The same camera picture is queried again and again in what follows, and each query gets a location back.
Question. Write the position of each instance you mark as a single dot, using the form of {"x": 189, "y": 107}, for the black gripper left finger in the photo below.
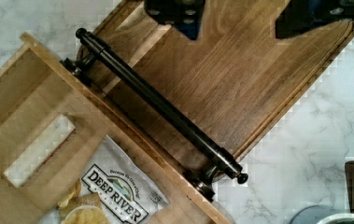
{"x": 184, "y": 15}

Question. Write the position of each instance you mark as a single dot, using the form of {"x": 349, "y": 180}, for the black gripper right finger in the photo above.
{"x": 302, "y": 16}

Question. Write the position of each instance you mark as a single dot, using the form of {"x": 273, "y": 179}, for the black drawer handle bar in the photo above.
{"x": 221, "y": 161}

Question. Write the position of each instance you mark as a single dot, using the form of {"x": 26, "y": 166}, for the light wooden drawer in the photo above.
{"x": 50, "y": 127}

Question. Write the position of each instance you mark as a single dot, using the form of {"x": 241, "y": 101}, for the dark wooden cutting board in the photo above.
{"x": 237, "y": 80}

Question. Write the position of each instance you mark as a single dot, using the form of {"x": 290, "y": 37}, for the Deep River chips bag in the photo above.
{"x": 112, "y": 182}

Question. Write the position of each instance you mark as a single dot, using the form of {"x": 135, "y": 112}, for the paper towel roll with holder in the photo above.
{"x": 321, "y": 214}

